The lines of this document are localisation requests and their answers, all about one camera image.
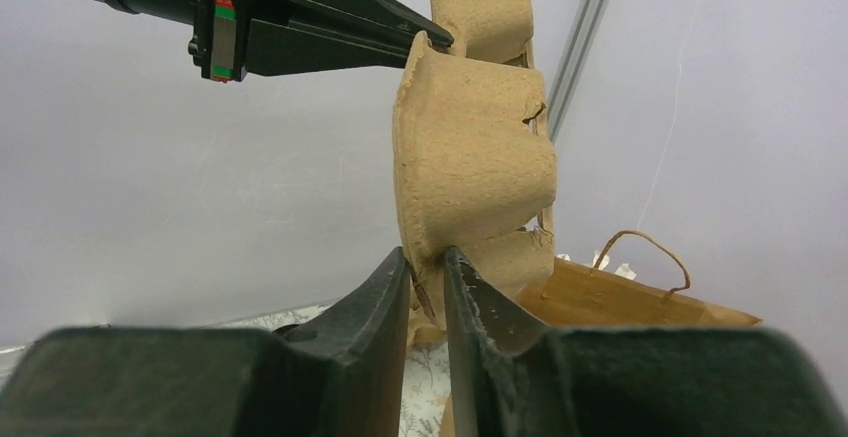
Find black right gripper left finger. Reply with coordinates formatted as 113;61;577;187
1;248;410;436

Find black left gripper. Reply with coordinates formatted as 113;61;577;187
188;0;454;83

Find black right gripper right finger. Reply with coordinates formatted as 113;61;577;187
444;247;847;436

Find brown paper bag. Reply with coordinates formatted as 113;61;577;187
437;229;763;437

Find cardboard cup carrier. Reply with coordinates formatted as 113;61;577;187
392;0;557;348

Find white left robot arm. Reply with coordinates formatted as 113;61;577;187
94;0;454;82

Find floral table mat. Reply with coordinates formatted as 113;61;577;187
219;302;450;437

